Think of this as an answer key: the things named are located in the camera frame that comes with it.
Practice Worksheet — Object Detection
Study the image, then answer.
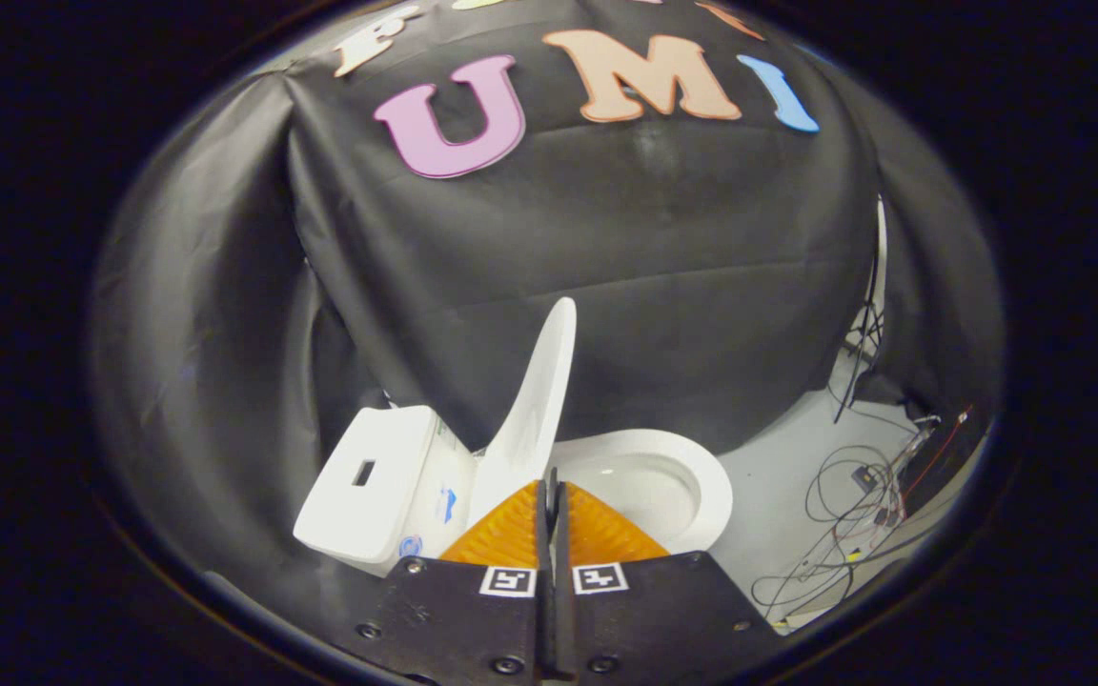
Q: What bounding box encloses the white toilet lid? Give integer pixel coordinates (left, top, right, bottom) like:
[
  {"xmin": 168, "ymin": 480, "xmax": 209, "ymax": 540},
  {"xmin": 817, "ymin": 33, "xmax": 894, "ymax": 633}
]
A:
[{"xmin": 468, "ymin": 297, "xmax": 579, "ymax": 527}]

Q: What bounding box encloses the black tripod stand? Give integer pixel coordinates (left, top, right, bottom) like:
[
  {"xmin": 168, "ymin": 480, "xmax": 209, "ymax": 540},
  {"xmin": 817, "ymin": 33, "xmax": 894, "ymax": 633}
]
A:
[{"xmin": 833, "ymin": 195, "xmax": 889, "ymax": 426}]

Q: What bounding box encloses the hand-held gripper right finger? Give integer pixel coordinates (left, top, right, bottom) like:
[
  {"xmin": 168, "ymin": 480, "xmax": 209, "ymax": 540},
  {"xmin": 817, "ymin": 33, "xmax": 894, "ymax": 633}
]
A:
[{"xmin": 549, "ymin": 467, "xmax": 786, "ymax": 686}]

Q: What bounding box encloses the tangle of black cables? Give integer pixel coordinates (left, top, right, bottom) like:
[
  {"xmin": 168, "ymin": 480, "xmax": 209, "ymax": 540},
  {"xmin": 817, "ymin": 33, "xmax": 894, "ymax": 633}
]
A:
[{"xmin": 751, "ymin": 405, "xmax": 974, "ymax": 632}]

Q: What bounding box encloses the white toilet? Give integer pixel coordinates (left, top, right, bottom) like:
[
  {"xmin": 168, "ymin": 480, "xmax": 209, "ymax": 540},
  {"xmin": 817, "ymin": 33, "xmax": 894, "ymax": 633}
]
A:
[{"xmin": 294, "ymin": 405, "xmax": 734, "ymax": 578}]

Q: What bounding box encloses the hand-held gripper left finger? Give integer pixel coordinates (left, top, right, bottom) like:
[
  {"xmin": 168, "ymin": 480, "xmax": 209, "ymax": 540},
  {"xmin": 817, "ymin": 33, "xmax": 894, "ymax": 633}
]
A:
[{"xmin": 355, "ymin": 476, "xmax": 552, "ymax": 686}]

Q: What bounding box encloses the black backdrop cloth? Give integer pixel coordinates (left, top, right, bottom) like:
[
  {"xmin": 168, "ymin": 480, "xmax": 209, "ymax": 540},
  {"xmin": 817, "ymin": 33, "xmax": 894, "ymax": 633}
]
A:
[{"xmin": 91, "ymin": 0, "xmax": 1006, "ymax": 611}]

